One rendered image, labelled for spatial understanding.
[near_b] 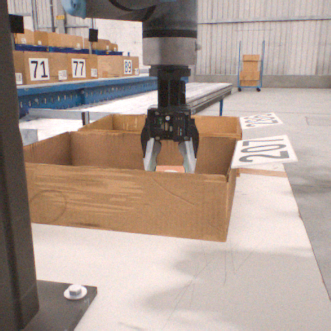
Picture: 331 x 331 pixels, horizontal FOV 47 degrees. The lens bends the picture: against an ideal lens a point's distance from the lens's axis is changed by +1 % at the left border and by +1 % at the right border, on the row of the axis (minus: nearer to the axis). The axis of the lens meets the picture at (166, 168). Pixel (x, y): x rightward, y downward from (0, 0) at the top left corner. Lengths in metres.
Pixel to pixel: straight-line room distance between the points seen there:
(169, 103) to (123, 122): 0.56
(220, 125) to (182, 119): 0.51
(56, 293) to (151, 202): 0.19
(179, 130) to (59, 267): 0.28
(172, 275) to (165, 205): 0.12
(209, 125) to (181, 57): 0.53
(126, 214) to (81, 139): 0.35
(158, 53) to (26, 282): 0.39
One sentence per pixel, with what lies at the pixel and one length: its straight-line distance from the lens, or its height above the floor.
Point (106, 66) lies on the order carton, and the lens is 3.14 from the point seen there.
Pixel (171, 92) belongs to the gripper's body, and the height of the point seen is 0.95.
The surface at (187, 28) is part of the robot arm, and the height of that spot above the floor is 1.05.
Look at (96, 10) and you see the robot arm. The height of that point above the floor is 1.07.
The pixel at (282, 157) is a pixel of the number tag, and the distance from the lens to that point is 0.58.
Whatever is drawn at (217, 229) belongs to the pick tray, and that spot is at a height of 0.77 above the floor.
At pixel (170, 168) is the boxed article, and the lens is 0.73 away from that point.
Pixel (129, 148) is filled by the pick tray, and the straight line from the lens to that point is 0.84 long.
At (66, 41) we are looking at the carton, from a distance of 11.18.
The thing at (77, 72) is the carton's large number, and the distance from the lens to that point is 2.48.
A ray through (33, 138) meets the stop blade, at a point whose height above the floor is 0.78.
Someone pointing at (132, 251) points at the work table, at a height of 0.75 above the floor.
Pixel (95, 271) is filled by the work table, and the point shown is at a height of 0.75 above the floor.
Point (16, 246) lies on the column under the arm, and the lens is 0.36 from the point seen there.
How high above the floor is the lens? 1.00
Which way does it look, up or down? 16 degrees down
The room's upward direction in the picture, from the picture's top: straight up
